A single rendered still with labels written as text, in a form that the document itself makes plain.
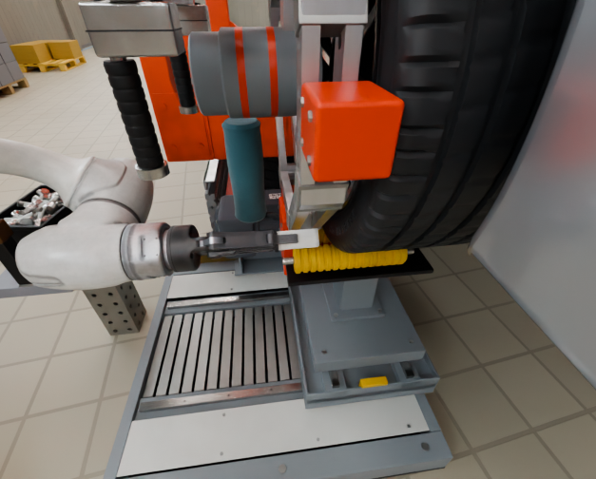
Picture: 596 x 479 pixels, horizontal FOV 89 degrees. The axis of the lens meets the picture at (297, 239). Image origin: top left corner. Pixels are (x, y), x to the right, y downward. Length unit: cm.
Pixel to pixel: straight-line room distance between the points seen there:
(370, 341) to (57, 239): 72
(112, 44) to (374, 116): 30
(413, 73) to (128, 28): 30
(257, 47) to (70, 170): 37
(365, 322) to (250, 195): 48
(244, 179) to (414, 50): 53
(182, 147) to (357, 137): 90
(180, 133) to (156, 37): 71
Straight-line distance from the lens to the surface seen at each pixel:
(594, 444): 128
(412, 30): 33
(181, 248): 48
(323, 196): 40
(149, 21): 43
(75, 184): 62
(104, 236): 52
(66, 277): 54
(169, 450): 96
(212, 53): 56
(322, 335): 88
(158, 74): 109
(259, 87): 55
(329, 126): 27
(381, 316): 95
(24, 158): 65
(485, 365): 126
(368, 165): 29
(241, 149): 73
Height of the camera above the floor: 94
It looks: 37 degrees down
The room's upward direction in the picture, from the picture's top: straight up
